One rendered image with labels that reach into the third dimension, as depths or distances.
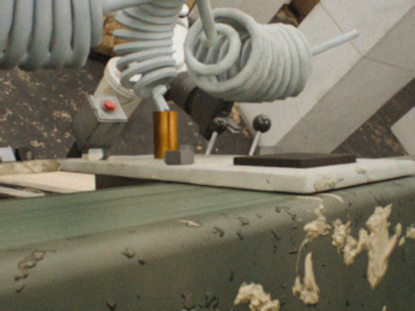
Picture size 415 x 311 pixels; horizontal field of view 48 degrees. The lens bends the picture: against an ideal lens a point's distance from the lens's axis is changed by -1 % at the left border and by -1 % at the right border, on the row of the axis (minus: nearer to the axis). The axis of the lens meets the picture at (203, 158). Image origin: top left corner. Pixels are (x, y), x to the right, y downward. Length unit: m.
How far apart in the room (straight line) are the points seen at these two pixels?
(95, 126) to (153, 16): 1.34
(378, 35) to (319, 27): 0.47
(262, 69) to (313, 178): 0.18
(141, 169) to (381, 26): 3.10
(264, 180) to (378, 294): 0.07
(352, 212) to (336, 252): 0.02
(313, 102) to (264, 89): 3.13
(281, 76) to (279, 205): 0.22
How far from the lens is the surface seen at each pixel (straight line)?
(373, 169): 0.22
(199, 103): 1.08
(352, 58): 3.36
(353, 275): 0.19
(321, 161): 0.22
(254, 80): 0.35
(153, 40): 0.30
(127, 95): 2.80
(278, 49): 0.37
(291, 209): 0.16
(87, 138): 1.67
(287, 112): 3.62
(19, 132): 2.75
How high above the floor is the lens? 1.96
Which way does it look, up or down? 36 degrees down
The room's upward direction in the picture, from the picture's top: 41 degrees clockwise
